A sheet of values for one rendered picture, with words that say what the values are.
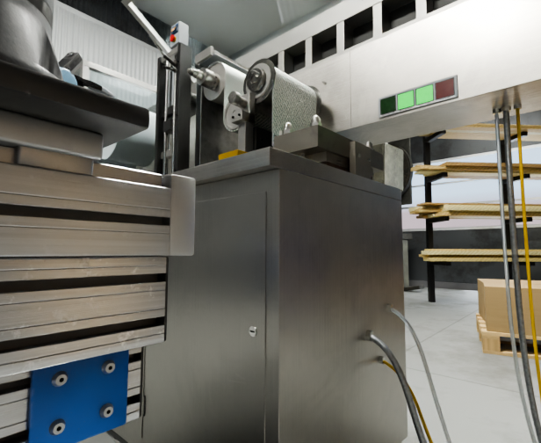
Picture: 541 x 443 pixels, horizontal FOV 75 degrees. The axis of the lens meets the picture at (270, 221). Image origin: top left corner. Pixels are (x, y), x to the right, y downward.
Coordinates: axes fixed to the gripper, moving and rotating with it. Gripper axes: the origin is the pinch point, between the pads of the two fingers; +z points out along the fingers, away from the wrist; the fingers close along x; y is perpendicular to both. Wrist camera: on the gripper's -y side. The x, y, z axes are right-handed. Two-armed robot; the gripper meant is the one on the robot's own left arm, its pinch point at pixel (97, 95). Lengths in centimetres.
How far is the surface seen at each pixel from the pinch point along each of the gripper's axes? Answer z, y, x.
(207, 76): 13.6, -13.4, 34.3
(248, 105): 5, 0, 55
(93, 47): 194, -133, -208
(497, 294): 175, 59, 186
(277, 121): 7, 5, 65
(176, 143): 8.6, 13.4, 28.6
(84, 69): 32, -26, -42
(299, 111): 17, -3, 69
